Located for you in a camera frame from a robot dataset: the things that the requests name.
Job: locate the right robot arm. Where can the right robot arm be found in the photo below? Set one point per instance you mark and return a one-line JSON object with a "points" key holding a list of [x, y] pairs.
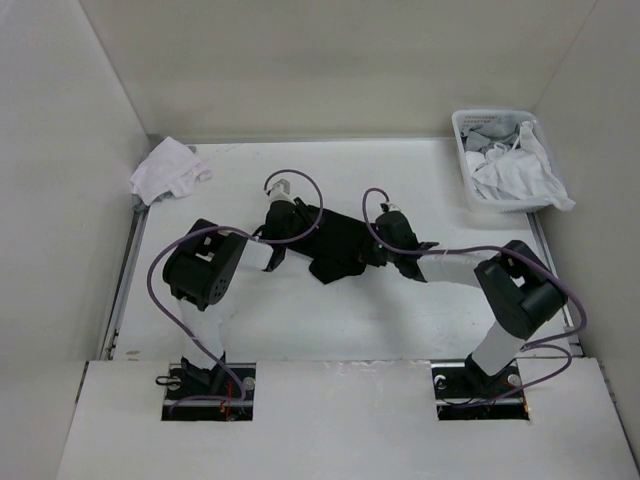
{"points": [[517, 287]]}

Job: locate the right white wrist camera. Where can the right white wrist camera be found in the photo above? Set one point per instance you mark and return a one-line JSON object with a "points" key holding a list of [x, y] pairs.
{"points": [[389, 207]]}

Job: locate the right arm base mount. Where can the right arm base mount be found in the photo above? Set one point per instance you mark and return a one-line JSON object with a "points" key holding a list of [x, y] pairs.
{"points": [[460, 399]]}

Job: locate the grey tank top in basket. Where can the grey tank top in basket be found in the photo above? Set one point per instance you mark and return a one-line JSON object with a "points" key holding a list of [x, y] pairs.
{"points": [[484, 137]]}

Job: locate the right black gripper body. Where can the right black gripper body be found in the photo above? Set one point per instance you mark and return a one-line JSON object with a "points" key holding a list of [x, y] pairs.
{"points": [[379, 253]]}

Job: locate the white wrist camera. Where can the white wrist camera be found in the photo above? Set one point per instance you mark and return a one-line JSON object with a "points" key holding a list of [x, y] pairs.
{"points": [[389, 207], [280, 191]]}

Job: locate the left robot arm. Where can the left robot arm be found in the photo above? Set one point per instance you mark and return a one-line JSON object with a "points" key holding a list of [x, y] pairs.
{"points": [[201, 265]]}

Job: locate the white plastic laundry basket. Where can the white plastic laundry basket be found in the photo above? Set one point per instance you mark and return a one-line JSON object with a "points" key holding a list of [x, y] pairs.
{"points": [[462, 121]]}

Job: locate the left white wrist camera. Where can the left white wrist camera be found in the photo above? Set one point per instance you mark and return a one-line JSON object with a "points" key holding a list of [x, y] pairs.
{"points": [[280, 191]]}

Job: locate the white tank top in basket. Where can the white tank top in basket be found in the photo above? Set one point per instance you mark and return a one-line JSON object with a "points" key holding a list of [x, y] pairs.
{"points": [[521, 173]]}

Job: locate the black tank top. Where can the black tank top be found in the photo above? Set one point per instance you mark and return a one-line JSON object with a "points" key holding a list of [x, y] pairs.
{"points": [[340, 247]]}

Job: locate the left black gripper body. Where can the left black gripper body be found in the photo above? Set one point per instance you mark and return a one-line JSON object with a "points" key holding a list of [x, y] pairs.
{"points": [[301, 225]]}

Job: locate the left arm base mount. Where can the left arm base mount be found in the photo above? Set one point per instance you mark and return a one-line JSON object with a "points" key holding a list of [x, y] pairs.
{"points": [[194, 394]]}

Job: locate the folded white tank top stack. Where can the folded white tank top stack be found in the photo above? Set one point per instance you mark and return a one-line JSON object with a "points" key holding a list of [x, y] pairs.
{"points": [[171, 168]]}

